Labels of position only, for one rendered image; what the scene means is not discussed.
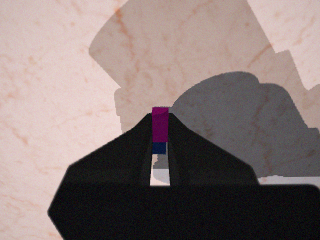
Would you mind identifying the magenta rectangular block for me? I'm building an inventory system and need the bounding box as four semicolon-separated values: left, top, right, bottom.
152;107;169;142

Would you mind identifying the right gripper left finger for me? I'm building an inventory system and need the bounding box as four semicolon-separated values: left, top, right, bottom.
59;113;153;186

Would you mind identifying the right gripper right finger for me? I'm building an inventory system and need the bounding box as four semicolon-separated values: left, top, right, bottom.
168;113;260;185

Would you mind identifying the small blue block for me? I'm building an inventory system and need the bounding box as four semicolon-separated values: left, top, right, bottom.
152;142;166;154

